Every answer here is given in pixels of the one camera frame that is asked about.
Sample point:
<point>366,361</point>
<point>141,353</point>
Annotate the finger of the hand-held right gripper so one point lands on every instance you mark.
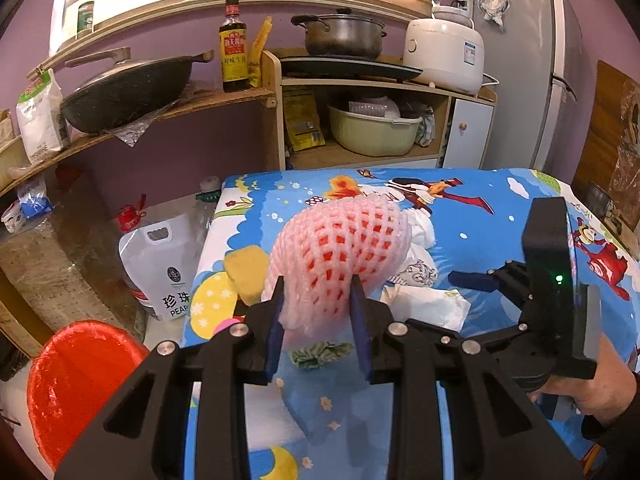
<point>467,279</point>
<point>492,336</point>

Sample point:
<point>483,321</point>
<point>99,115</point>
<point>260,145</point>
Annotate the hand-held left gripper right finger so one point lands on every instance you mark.
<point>360,332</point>

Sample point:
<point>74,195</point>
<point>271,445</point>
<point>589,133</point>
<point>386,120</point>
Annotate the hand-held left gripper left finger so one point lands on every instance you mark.
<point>275,332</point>

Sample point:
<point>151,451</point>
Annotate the printed paper wrapper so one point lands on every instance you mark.
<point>425,305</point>

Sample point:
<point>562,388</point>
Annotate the yellow sponge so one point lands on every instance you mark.
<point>245,272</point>

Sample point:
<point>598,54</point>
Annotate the large pink foam fruit net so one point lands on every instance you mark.
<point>340,250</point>

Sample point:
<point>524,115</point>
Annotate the trash bin with red bag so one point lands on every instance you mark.
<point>75,385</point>

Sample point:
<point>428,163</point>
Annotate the person's right forearm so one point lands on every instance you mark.
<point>617,445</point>

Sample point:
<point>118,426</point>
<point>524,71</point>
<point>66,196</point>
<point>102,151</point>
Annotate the person's right hand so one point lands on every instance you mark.
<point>600,395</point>

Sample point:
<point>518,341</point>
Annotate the green knitted scrunchie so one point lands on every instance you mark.
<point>320,352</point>

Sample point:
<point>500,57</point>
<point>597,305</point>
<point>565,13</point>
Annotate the cartoon printed blue bedsheet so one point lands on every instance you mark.
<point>500,240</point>

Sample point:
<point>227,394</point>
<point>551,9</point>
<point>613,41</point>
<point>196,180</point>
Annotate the crumpled white tissue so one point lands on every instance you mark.
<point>420,225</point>

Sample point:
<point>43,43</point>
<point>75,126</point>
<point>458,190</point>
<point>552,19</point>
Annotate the wooden kitchen cabinet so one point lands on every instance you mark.
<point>467,132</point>

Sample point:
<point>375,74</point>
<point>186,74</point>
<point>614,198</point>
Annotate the green cap clear bottle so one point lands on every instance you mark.
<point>207,195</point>

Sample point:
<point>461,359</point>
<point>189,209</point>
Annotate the plastic bag in cabinet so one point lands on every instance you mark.
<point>426,125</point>

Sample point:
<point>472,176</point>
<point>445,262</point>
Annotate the hanging clear plastic bag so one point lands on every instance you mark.
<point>627,160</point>

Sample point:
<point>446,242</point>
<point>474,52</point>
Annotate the large pale green basin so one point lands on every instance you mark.
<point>372,135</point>

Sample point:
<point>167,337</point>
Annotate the red cap water jug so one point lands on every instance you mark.
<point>131,215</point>

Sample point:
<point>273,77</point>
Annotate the brown wooden door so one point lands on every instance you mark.
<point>600,125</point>

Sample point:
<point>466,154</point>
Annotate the white plastic containers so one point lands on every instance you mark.
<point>372,107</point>

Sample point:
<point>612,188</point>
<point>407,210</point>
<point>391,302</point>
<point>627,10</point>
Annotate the yellow food package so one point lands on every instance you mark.
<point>302,122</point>

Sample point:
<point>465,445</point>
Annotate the grey refrigerator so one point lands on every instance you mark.
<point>535,75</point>

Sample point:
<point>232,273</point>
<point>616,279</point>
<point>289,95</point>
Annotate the white rice cooker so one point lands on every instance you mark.
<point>445,55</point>

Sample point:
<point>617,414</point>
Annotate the plastic wrapped crate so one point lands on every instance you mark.
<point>55,270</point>

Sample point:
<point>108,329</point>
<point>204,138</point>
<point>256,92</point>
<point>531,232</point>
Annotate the wooden shelf plank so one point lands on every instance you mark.
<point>210,101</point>

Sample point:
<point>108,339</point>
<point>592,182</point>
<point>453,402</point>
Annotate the black induction cooktop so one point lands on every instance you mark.
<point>350,67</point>

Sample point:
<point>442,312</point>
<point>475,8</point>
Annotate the steel cooking pot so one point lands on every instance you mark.
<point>345,37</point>

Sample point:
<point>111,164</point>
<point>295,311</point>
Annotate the blue and white bag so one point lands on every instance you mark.
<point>34,200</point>

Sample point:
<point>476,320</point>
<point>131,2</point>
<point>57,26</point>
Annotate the crumpled clear plastic bag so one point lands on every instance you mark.
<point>492,5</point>

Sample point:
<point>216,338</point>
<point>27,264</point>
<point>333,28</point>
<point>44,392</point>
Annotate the yellow plastic packet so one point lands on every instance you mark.
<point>260,50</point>

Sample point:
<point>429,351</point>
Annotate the black wok with lid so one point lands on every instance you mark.
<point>125,92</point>

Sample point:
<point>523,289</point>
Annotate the soy sauce bottle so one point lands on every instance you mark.
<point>234,47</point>

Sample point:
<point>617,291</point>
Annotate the white round tub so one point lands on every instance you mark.
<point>11,217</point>

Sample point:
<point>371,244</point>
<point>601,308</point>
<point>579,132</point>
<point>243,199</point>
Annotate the white flour bag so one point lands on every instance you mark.
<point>40,117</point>

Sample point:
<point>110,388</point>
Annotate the green label glass bottle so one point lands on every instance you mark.
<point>86,12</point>

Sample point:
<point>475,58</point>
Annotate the white wall power strip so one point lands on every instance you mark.
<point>464,0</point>

